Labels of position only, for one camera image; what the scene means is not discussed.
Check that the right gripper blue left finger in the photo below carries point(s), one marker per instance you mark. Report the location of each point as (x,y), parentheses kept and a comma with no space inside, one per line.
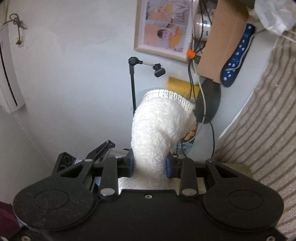
(117,163)

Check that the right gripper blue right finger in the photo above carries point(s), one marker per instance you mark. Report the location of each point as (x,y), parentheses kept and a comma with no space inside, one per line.
(185,171)

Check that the stainless steel thermos container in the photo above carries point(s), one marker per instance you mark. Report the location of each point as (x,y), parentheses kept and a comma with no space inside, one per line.
(149,175)

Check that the white towel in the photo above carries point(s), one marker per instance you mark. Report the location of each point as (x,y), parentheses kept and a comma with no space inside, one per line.
(160,121)

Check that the snack packet dark blue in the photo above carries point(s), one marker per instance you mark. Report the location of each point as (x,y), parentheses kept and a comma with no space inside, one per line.
(183,147)

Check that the yellow cylindrical canister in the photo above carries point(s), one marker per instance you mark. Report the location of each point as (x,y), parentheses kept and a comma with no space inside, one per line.
(182,87)

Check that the striped beige table towel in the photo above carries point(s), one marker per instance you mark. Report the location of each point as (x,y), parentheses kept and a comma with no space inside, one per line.
(263,135)

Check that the blue dotted power strip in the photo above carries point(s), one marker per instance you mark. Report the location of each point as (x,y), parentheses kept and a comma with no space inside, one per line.
(233,65)

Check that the orange cap green bottle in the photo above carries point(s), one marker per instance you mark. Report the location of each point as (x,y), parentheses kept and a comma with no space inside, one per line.
(192,55)

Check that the framed baby photo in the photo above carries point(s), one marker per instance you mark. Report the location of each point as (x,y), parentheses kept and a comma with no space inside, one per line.
(165,28)

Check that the long cardboard box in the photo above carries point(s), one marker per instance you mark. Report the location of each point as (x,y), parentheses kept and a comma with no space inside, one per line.
(227,28)

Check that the crumpled tissue near charger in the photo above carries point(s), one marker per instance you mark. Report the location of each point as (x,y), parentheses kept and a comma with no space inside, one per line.
(276,16)

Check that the white wall air conditioner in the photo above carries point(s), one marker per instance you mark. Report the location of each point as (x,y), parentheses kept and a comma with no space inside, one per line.
(11,96)

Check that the keys hanging on wall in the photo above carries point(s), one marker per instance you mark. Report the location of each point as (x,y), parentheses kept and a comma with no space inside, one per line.
(15,19)

